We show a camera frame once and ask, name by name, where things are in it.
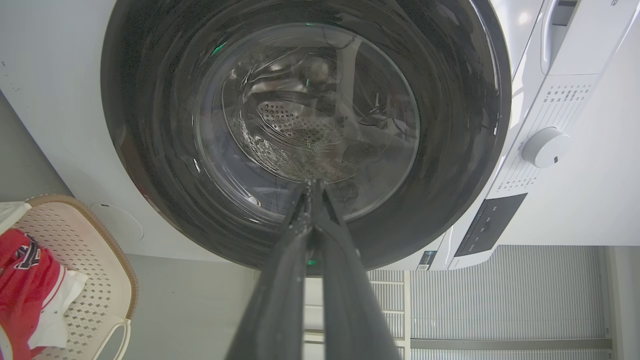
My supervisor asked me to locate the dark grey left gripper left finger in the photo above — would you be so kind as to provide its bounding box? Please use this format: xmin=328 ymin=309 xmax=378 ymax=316
xmin=225 ymin=181 xmax=315 ymax=360

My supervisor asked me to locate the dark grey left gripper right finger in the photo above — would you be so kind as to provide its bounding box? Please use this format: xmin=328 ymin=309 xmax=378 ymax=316
xmin=314 ymin=183 xmax=402 ymax=360

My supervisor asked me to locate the beige perforated laundry basket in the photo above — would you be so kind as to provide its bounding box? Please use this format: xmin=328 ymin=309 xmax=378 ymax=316
xmin=0 ymin=194 xmax=139 ymax=360

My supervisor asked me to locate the black round washing machine door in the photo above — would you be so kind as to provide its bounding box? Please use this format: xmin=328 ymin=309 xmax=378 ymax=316
xmin=100 ymin=0 xmax=513 ymax=276

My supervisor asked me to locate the white garment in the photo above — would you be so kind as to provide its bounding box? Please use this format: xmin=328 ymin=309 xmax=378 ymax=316
xmin=27 ymin=270 xmax=89 ymax=350

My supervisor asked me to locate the white front-load washing machine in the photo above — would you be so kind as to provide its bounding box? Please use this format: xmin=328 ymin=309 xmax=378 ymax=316
xmin=0 ymin=0 xmax=640 ymax=272

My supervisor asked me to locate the white washing machine control knob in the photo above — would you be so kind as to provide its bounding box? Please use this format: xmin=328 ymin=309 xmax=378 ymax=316
xmin=521 ymin=126 xmax=572 ymax=169

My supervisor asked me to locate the red garment with emblem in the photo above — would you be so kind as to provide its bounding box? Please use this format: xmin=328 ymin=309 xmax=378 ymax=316
xmin=0 ymin=228 xmax=66 ymax=360

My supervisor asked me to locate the white detergent drawer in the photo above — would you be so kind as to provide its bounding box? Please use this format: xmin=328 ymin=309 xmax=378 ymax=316
xmin=540 ymin=0 xmax=640 ymax=77

